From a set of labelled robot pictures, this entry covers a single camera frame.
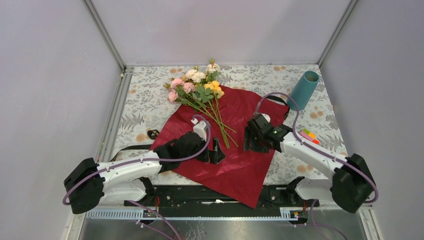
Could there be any red and brown wrapping paper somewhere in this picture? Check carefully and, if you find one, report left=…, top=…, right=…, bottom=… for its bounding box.
left=149, top=84, right=291, bottom=210

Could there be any black gold-lettered ribbon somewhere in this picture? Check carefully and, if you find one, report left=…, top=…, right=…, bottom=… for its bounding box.
left=109, top=94, right=291, bottom=162

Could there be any flower bouquet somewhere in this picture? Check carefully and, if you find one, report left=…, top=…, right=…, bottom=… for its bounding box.
left=163, top=58, right=238, bottom=149

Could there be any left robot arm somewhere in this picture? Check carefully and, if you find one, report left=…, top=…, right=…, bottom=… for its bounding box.
left=62, top=131, right=226, bottom=215

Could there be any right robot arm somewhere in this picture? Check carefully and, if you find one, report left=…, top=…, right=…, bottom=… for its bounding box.
left=244, top=113, right=376, bottom=213

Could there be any teal cylindrical vase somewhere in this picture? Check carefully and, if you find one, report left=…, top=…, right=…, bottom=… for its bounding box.
left=287, top=70, right=320, bottom=111

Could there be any colourful block stack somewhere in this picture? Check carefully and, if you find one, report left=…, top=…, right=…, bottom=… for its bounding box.
left=299, top=128, right=320, bottom=145

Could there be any floral patterned table mat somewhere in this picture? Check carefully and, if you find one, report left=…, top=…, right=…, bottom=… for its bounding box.
left=112, top=64, right=347, bottom=185

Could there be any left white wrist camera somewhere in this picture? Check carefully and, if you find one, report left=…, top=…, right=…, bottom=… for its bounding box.
left=191, top=118, right=208, bottom=142

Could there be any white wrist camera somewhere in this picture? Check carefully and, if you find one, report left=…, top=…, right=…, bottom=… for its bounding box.
left=191, top=118, right=208, bottom=142
left=260, top=113, right=271, bottom=123

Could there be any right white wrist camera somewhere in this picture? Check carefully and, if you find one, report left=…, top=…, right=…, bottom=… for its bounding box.
left=260, top=113, right=271, bottom=123

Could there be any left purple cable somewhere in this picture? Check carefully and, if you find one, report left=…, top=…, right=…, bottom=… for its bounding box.
left=62, top=114, right=212, bottom=240

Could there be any purple cable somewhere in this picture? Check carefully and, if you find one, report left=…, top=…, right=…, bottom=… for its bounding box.
left=253, top=92, right=380, bottom=240
left=62, top=114, right=212, bottom=240

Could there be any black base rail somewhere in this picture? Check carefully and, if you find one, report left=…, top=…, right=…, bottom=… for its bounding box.
left=124, top=184, right=320, bottom=219

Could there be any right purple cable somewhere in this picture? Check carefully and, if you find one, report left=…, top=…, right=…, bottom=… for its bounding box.
left=253, top=92, right=380, bottom=240

